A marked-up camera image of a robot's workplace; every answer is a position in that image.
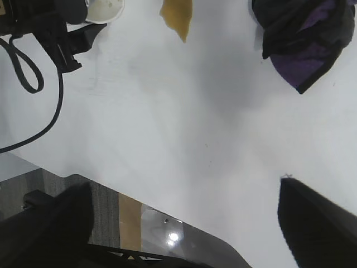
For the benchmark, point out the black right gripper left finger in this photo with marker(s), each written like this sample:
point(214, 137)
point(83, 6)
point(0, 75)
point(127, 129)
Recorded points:
point(44, 237)

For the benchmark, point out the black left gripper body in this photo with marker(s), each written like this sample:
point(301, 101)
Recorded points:
point(33, 16)

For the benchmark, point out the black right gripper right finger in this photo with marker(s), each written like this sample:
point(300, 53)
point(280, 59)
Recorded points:
point(320, 231)

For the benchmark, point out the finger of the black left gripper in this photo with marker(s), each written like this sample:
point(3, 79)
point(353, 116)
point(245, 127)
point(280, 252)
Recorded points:
point(71, 11)
point(85, 37)

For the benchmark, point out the white paper coffee cup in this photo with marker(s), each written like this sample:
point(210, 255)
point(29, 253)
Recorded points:
point(106, 9)

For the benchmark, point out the black and purple cloth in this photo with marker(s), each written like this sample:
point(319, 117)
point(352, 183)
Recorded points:
point(301, 42)

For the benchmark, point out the brown tape strip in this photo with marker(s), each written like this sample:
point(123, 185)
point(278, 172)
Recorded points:
point(129, 220)

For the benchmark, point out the brown coffee spill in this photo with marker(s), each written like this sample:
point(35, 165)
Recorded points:
point(178, 14)

